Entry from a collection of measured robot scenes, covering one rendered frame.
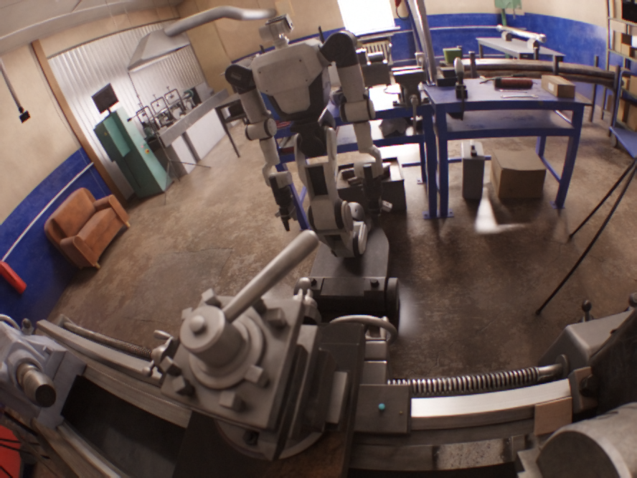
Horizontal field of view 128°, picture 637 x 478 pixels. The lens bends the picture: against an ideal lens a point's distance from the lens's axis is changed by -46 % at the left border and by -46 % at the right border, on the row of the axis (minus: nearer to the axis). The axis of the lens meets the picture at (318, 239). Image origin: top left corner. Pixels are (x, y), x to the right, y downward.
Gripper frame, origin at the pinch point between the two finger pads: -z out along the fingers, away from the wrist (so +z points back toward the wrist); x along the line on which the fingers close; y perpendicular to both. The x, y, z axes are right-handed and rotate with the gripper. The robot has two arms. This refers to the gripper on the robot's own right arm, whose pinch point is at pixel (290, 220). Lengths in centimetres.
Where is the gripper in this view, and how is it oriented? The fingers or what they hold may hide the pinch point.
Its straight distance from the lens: 146.1
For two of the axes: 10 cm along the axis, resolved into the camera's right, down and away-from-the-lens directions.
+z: -2.2, -8.3, -5.1
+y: 9.4, -0.4, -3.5
